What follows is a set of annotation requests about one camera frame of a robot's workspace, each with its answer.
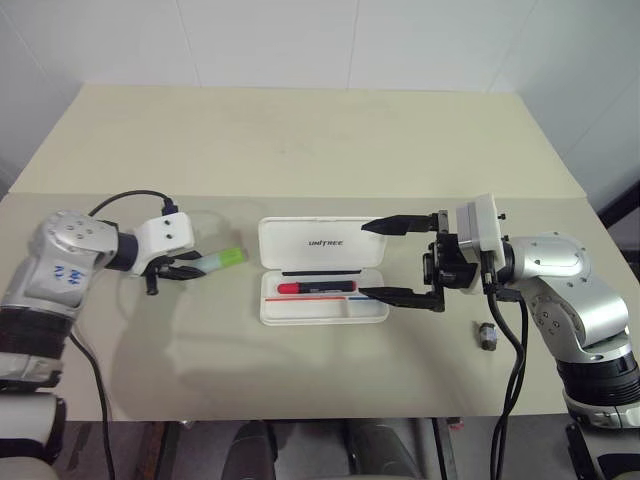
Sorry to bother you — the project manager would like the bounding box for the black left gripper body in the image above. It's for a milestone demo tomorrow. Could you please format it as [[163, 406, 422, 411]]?
[[143, 254, 176, 296]]

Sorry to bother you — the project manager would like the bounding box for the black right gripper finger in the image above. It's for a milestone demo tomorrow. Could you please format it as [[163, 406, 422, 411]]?
[[360, 286, 435, 312], [360, 213, 438, 238]]

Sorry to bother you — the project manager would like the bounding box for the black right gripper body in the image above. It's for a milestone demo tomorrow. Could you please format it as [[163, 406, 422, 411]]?
[[421, 210, 479, 315]]

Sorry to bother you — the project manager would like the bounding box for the green capped marker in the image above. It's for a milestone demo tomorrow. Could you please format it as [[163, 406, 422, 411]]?
[[196, 247, 248, 274]]

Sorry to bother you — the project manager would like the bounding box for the white pencil case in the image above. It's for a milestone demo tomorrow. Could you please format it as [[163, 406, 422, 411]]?
[[257, 215, 391, 328]]

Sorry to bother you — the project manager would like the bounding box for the red capped black marker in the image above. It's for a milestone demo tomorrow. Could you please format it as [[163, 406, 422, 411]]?
[[277, 280, 358, 296]]

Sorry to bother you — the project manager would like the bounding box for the small dark grey object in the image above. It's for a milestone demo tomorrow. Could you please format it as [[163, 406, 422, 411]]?
[[473, 321, 499, 352]]

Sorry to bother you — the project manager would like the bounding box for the dark metal table leg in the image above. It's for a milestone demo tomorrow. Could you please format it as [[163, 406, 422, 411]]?
[[431, 417, 457, 480]]

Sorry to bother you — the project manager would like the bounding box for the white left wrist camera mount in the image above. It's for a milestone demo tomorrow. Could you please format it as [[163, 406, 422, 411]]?
[[132, 211, 196, 277]]

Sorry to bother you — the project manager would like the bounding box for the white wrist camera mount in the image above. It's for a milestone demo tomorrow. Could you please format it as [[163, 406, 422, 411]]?
[[453, 193, 512, 292], [132, 211, 196, 277]]

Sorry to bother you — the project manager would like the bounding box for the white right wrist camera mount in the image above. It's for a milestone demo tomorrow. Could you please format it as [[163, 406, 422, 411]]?
[[453, 193, 512, 292]]

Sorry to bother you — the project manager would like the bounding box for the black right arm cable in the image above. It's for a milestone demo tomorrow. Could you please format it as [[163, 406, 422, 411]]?
[[481, 259, 532, 480]]

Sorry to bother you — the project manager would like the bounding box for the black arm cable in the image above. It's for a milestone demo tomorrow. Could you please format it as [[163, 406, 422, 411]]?
[[68, 190, 180, 480], [481, 259, 532, 480]]

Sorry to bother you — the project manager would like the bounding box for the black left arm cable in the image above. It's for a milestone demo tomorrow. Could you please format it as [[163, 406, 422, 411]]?
[[68, 190, 180, 480]]

